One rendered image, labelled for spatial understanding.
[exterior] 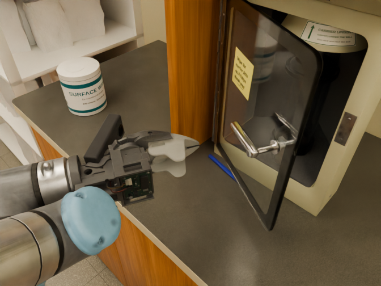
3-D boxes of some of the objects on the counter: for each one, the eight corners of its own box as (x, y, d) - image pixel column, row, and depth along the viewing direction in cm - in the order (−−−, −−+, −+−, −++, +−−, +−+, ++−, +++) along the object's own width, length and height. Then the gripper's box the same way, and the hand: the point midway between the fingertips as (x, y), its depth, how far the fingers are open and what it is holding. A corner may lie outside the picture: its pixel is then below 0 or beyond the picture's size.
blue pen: (211, 156, 91) (211, 153, 90) (245, 186, 83) (245, 183, 82) (208, 158, 90) (208, 155, 90) (242, 188, 82) (242, 185, 81)
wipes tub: (93, 90, 116) (84, 52, 106) (115, 105, 110) (107, 65, 100) (61, 105, 109) (48, 66, 99) (81, 121, 103) (70, 81, 93)
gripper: (83, 221, 49) (211, 187, 54) (68, 183, 43) (213, 148, 48) (79, 181, 55) (194, 154, 60) (65, 142, 49) (194, 116, 54)
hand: (190, 143), depth 56 cm, fingers closed
